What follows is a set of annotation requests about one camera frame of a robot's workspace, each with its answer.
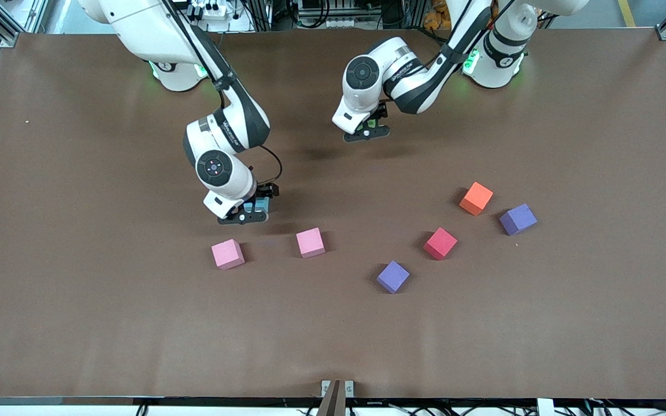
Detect pink foam block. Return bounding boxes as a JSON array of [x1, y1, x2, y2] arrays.
[[295, 227, 326, 259], [211, 239, 246, 271]]

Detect orange foam block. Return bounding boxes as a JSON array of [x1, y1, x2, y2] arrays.
[[458, 181, 494, 217]]

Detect red foam block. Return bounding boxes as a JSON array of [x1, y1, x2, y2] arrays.
[[423, 226, 458, 261]]

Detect orange bagged items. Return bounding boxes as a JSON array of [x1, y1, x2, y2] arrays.
[[424, 0, 455, 31]]

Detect purple foam block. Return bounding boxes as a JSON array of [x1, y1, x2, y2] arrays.
[[499, 203, 538, 236], [376, 260, 410, 295]]

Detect white power strip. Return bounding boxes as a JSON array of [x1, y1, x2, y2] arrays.
[[187, 0, 236, 18]]

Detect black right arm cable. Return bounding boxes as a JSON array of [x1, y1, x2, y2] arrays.
[[160, 0, 283, 187]]

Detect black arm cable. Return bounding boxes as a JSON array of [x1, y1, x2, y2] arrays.
[[437, 0, 513, 64], [160, 0, 283, 187]]

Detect equipment rack with cables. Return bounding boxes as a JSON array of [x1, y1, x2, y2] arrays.
[[295, 0, 386, 29]]

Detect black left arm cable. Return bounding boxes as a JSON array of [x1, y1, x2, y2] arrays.
[[437, 0, 513, 64]]

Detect small metal bracket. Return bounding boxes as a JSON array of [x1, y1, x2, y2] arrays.
[[321, 380, 355, 398]]

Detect grey upright frame post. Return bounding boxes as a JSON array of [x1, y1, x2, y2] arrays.
[[21, 0, 50, 34]]

